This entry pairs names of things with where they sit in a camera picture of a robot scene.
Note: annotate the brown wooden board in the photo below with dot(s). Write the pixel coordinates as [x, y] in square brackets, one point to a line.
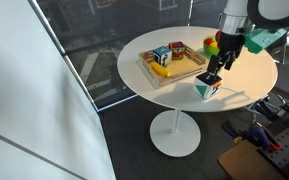
[247, 163]

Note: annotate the red toy fruit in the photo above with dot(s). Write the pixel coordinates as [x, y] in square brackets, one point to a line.
[208, 41]

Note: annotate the yellow toy fruit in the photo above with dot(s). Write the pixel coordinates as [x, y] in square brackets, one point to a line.
[214, 44]

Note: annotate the red and green plush cube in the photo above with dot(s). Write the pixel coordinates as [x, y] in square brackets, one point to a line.
[177, 50]

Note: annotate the yellow toy banana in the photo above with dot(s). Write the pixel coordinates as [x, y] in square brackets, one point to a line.
[160, 69]

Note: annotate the blue and white plush cube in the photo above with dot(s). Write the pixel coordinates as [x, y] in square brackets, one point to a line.
[162, 56]

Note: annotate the wooden tray box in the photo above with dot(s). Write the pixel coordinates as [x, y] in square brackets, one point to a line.
[184, 68]

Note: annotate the plush cube with letter A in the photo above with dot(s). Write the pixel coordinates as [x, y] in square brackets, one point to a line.
[202, 90]

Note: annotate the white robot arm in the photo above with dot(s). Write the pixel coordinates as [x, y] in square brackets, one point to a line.
[237, 10]

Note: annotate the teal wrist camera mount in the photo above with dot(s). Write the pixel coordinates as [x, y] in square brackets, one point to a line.
[260, 40]

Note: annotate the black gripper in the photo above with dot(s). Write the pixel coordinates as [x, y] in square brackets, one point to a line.
[230, 43]

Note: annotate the green bowl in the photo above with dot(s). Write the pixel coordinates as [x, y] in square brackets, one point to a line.
[210, 50]

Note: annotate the white table pedestal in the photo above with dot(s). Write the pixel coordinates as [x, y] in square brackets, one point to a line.
[175, 135]

